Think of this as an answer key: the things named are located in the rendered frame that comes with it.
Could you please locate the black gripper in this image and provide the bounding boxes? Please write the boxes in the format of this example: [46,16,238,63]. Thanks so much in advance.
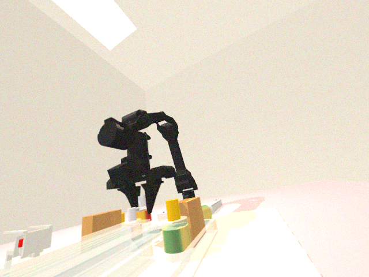
[106,150,176,214]

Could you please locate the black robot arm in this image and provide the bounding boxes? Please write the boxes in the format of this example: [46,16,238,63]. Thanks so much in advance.
[97,109,198,199]

